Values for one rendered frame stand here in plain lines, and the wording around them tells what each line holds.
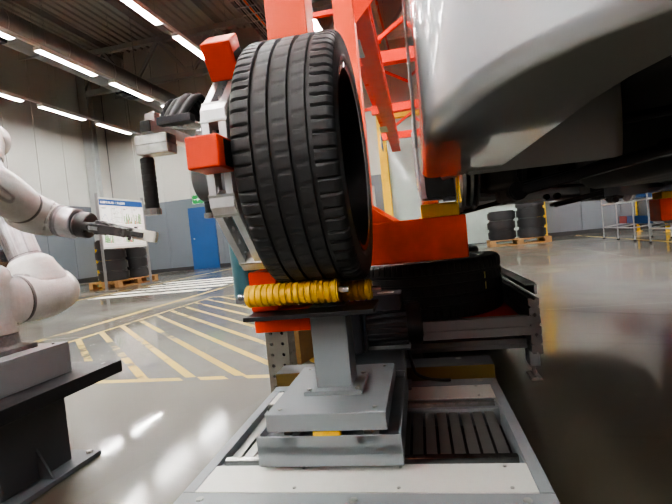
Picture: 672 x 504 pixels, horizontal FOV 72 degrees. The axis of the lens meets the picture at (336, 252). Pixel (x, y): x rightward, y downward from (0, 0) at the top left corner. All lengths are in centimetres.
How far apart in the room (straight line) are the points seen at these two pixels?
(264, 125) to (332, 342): 60
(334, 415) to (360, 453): 11
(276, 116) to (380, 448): 80
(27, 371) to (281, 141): 103
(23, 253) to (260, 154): 107
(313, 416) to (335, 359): 18
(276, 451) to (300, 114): 80
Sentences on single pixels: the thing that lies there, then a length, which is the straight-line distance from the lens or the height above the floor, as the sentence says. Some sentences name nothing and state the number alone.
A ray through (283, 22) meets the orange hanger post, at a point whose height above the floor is 148.
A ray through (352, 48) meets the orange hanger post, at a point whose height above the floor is 211.
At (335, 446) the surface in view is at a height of 14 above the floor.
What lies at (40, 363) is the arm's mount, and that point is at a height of 36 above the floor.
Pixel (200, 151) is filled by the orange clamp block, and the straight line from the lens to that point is 102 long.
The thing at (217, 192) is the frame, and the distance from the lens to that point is 111.
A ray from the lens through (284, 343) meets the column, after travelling 202.
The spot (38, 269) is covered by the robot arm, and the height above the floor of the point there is 64.
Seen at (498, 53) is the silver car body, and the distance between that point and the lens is 43.
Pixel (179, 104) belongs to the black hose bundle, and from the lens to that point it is 126.
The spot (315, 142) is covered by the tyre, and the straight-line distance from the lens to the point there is 97.
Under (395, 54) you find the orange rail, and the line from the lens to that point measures 772.
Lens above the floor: 65
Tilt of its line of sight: 2 degrees down
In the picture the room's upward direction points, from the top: 6 degrees counter-clockwise
